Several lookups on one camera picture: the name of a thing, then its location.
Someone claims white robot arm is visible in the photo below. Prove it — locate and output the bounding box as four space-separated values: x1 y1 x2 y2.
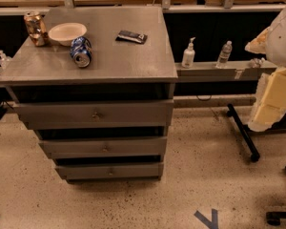
248 7 286 132

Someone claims crushed blue soda can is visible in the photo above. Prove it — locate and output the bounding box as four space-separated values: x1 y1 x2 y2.
70 36 92 68

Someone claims crushed gold soda can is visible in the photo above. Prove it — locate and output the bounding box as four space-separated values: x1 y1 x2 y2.
24 11 49 47

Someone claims grey drawer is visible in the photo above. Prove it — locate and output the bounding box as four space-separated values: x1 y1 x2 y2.
55 162 164 180
39 136 167 159
14 100 174 130

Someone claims clear water bottle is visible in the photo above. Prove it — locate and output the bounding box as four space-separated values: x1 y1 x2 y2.
215 41 233 69

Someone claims white bowl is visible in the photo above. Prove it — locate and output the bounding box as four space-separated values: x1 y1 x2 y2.
49 23 87 46

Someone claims grey drawer cabinet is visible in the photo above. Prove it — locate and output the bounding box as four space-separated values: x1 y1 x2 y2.
0 6 179 184

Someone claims black snack bar wrapper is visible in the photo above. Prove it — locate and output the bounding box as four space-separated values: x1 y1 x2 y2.
115 31 148 44

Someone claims black stand frame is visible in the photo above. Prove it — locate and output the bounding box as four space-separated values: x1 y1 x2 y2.
227 104 286 162

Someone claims grey top drawer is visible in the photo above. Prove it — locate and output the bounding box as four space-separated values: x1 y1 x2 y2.
14 100 174 130

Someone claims black chair base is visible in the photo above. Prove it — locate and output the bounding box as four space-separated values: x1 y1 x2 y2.
266 166 286 226

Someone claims clear pump bottle left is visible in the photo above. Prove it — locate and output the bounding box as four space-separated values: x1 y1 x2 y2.
0 50 11 70

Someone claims crumpled clear plastic wrapper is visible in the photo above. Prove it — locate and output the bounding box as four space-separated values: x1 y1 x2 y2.
249 58 265 68

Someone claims grey bottom drawer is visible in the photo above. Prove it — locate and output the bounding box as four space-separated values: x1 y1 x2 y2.
55 162 164 180

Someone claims white pump bottle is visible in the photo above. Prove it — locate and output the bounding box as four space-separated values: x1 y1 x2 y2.
181 37 195 68

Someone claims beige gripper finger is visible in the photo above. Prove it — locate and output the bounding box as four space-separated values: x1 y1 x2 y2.
248 68 286 132

